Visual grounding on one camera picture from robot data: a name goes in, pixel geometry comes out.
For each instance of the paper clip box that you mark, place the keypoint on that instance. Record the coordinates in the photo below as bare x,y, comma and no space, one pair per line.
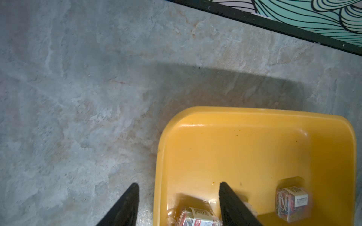
292,204
191,216

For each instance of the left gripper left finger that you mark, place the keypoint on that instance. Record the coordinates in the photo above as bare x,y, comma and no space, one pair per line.
124,212

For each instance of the paper clip box barcode side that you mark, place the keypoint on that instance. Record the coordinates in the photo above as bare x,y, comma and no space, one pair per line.
251,209

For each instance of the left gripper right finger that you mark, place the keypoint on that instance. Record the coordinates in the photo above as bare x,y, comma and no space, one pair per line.
234,212

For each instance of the yellow plastic storage tray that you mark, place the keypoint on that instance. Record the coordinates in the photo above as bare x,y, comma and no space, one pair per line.
256,151

